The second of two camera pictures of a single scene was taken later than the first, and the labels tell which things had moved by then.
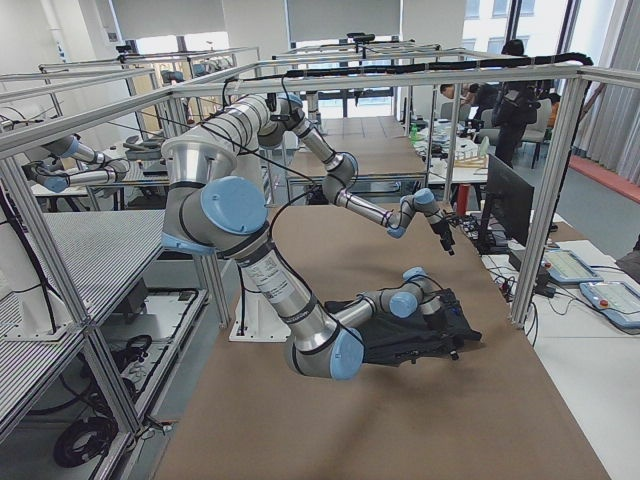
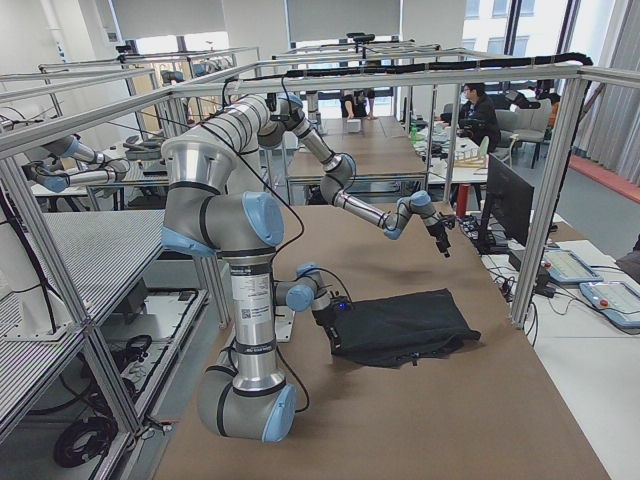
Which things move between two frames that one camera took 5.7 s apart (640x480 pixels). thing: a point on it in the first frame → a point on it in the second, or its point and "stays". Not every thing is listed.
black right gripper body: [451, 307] → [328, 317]
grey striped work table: [102, 250] stays
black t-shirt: [440, 331] stays
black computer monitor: [508, 208] stays
